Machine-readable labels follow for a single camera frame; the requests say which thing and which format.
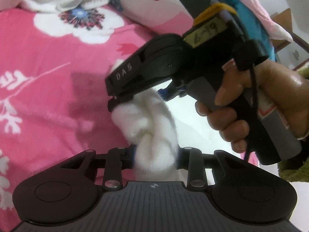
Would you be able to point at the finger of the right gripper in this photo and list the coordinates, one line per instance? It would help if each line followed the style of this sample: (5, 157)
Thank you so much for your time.
(171, 91)
(115, 101)

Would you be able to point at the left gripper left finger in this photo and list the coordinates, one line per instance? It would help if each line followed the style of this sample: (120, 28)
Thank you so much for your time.
(113, 163)

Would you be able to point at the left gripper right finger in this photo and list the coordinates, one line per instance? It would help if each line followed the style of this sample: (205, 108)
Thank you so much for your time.
(195, 163)

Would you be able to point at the cream deer sweater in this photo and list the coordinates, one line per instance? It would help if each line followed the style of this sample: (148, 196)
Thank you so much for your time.
(146, 122)

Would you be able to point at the person's right hand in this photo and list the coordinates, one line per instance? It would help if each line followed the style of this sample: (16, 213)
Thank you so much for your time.
(286, 88)

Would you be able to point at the pink floral bed sheet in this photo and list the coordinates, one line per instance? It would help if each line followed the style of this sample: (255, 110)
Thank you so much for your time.
(53, 95)

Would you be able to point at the pink patterned duvet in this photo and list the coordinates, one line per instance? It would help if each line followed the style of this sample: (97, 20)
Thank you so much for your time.
(166, 16)

